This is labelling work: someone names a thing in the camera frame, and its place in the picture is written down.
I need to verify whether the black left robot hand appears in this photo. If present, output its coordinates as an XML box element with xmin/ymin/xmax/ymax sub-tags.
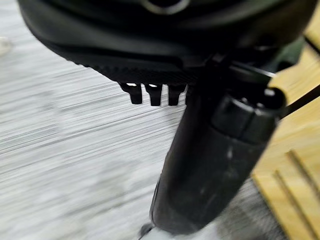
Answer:
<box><xmin>17</xmin><ymin>0</ymin><xmax>320</xmax><ymax>235</ymax></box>

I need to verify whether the wooden slatted crate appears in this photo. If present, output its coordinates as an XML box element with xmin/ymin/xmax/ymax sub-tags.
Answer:
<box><xmin>251</xmin><ymin>23</ymin><xmax>320</xmax><ymax>240</ymax></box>

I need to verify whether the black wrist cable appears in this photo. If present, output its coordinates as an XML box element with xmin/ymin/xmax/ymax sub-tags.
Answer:
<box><xmin>282</xmin><ymin>89</ymin><xmax>320</xmax><ymax>119</ymax></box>

